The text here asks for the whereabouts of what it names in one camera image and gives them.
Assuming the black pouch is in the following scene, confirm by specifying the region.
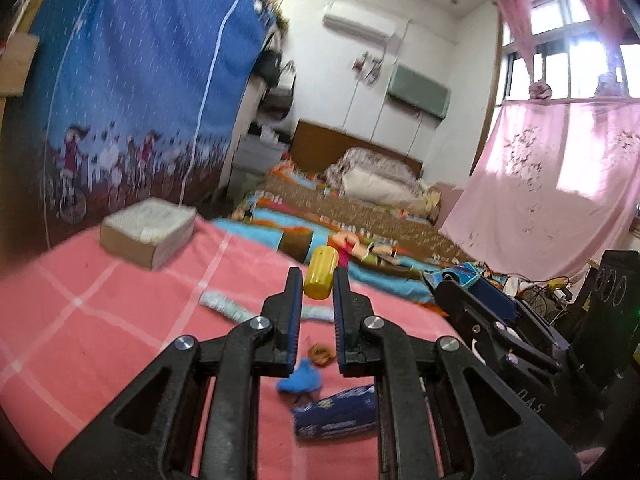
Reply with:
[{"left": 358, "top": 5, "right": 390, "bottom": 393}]
[{"left": 247, "top": 122, "right": 291, "bottom": 143}]

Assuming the pink plaid blanket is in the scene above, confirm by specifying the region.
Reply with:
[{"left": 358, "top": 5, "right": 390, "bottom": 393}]
[{"left": 0, "top": 215, "right": 451, "bottom": 480}]

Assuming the white air conditioner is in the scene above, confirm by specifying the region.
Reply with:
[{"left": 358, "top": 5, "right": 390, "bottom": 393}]
[{"left": 322, "top": 1, "right": 401, "bottom": 41}]

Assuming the white drawer cabinet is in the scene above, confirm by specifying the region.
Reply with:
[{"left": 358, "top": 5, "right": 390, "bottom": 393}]
[{"left": 230, "top": 135, "right": 286, "bottom": 191}]

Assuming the pink curtain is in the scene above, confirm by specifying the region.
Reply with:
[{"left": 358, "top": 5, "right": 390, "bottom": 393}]
[{"left": 492, "top": 0, "right": 631, "bottom": 98}]

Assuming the dark blue snack packet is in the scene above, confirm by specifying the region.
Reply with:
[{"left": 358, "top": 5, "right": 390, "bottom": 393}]
[{"left": 291, "top": 385, "right": 379, "bottom": 442}]

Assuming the colourful striped bed blanket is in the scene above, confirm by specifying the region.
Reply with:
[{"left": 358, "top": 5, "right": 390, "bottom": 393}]
[{"left": 212, "top": 160, "right": 481, "bottom": 306}]

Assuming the wooden counter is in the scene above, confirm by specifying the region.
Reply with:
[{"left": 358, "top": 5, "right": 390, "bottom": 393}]
[{"left": 0, "top": 32, "right": 41, "bottom": 111}]

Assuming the floral folded quilt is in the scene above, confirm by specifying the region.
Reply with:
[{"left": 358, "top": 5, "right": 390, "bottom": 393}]
[{"left": 325, "top": 147, "right": 418, "bottom": 186}]

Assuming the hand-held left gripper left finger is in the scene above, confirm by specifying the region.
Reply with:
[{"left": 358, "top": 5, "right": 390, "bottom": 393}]
[{"left": 52, "top": 267, "right": 305, "bottom": 480}]

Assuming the brown hair tie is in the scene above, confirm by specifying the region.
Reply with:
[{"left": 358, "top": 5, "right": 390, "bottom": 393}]
[{"left": 306, "top": 343, "right": 337, "bottom": 368}]

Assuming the grey-green tote bag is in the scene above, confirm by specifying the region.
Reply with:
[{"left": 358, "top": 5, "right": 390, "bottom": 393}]
[{"left": 260, "top": 60, "right": 296, "bottom": 122}]

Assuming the power strip with plugs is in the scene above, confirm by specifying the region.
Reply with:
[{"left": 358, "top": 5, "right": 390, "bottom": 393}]
[{"left": 546, "top": 277, "right": 576, "bottom": 303}]

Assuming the yellow plastic bottle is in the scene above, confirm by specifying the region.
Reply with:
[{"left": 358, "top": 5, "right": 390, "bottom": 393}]
[{"left": 303, "top": 246, "right": 340, "bottom": 302}]

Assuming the light blue wrapper strip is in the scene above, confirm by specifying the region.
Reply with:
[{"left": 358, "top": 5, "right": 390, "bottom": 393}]
[{"left": 199, "top": 290, "right": 333, "bottom": 322}]

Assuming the wooden bed headboard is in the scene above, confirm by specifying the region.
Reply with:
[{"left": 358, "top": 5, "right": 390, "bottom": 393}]
[{"left": 290, "top": 119, "right": 423, "bottom": 181}]

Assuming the blue patterned curtain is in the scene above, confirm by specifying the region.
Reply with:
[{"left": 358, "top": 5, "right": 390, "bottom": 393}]
[{"left": 15, "top": 0, "right": 273, "bottom": 251}]

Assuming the black hanging bag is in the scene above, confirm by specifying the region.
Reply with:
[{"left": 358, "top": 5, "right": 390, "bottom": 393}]
[{"left": 255, "top": 50, "right": 282, "bottom": 86}]

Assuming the pink cushion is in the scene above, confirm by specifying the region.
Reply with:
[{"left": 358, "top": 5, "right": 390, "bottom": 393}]
[{"left": 432, "top": 182, "right": 466, "bottom": 226}]

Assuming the cardboard box with white top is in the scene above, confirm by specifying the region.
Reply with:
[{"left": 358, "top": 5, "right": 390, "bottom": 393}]
[{"left": 99, "top": 198, "right": 197, "bottom": 270}]

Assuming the window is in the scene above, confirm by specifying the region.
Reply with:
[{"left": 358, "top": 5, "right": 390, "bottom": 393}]
[{"left": 500, "top": 0, "right": 640, "bottom": 106}]

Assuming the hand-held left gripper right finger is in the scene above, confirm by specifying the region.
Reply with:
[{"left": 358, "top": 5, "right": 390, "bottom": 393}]
[{"left": 332, "top": 267, "right": 583, "bottom": 480}]

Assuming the green covered wall unit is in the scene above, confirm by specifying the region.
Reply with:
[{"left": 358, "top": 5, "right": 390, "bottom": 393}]
[{"left": 386, "top": 63, "right": 451, "bottom": 120}]

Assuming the blue toy animal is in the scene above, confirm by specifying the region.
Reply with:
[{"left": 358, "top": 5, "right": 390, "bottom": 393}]
[{"left": 276, "top": 359, "right": 322, "bottom": 397}]

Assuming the yellow floral cloth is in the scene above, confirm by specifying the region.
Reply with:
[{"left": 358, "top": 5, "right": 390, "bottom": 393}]
[{"left": 422, "top": 187, "right": 444, "bottom": 221}]

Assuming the beige pillow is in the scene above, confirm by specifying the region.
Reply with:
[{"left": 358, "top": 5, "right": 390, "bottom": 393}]
[{"left": 342, "top": 170, "right": 431, "bottom": 208}]

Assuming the bright blue snack wrapper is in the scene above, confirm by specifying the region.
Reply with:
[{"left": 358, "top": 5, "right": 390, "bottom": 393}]
[{"left": 424, "top": 262, "right": 488, "bottom": 291}]

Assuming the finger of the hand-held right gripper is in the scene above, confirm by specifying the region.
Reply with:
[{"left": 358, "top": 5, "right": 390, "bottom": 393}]
[
  {"left": 435, "top": 280, "right": 563, "bottom": 381},
  {"left": 472, "top": 277, "right": 571, "bottom": 361}
]

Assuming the clutter atop wardrobe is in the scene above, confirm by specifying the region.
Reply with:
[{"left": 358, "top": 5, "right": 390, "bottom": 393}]
[{"left": 252, "top": 0, "right": 291, "bottom": 31}]

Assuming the black wire fan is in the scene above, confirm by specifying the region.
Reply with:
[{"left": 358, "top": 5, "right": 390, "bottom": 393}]
[{"left": 515, "top": 282, "right": 561, "bottom": 321}]

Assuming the pink floral hanging sheet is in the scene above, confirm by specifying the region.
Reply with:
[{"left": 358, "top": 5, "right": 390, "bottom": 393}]
[{"left": 440, "top": 97, "right": 640, "bottom": 281}]

